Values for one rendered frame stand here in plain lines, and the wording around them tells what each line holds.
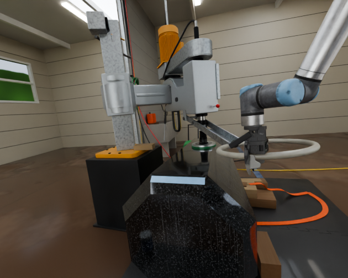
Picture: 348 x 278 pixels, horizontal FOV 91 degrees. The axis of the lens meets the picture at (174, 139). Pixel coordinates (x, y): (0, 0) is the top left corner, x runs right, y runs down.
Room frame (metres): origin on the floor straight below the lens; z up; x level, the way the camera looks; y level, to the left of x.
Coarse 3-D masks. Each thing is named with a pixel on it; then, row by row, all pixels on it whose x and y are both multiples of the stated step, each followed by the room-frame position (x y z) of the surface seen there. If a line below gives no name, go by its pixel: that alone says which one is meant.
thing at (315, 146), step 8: (240, 144) 1.12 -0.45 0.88; (304, 144) 0.88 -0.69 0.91; (312, 144) 0.79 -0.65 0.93; (224, 152) 0.84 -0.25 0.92; (232, 152) 0.80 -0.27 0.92; (272, 152) 0.69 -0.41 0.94; (280, 152) 0.68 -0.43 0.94; (288, 152) 0.67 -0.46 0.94; (296, 152) 0.67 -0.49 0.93; (304, 152) 0.67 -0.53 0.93; (312, 152) 0.69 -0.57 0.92
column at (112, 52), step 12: (108, 36) 1.77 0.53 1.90; (120, 36) 1.96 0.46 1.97; (108, 48) 1.77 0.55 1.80; (120, 48) 1.79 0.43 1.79; (108, 60) 1.77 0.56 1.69; (120, 60) 1.79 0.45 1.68; (108, 72) 1.76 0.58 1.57; (120, 72) 1.78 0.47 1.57; (120, 120) 1.77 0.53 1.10; (120, 132) 1.77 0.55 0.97; (132, 132) 1.79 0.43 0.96; (120, 144) 1.76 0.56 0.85; (132, 144) 1.79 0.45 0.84
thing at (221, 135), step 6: (192, 120) 1.57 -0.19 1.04; (198, 126) 1.46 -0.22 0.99; (204, 126) 1.38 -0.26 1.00; (210, 126) 1.48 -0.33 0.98; (216, 126) 1.40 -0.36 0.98; (204, 132) 1.37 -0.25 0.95; (210, 132) 1.28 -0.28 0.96; (216, 132) 1.37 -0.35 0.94; (222, 132) 1.33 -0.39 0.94; (228, 132) 1.26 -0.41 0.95; (216, 138) 1.22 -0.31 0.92; (222, 138) 1.15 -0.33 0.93; (228, 138) 1.25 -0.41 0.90; (234, 138) 1.19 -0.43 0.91; (222, 144) 1.15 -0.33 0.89; (228, 144) 1.09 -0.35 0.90
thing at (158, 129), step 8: (168, 120) 5.29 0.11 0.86; (176, 120) 5.26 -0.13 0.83; (144, 128) 4.15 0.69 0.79; (152, 128) 4.10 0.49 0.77; (160, 128) 4.06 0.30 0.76; (168, 128) 4.19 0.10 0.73; (176, 128) 5.15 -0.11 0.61; (144, 136) 4.15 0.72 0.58; (152, 136) 4.11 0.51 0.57; (160, 136) 4.07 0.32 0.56; (168, 136) 4.10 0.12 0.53; (168, 144) 5.14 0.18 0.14; (168, 152) 4.19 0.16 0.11
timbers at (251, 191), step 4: (244, 180) 1.97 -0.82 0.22; (248, 180) 1.96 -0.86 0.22; (248, 184) 1.86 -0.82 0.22; (244, 188) 1.78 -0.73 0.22; (248, 188) 1.77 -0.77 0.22; (252, 188) 1.76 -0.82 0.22; (256, 188) 1.76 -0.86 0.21; (248, 192) 1.74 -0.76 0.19; (252, 192) 1.73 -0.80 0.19; (256, 192) 1.71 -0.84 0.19; (248, 196) 1.74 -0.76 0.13; (252, 196) 1.73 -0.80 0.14; (256, 196) 1.71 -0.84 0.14
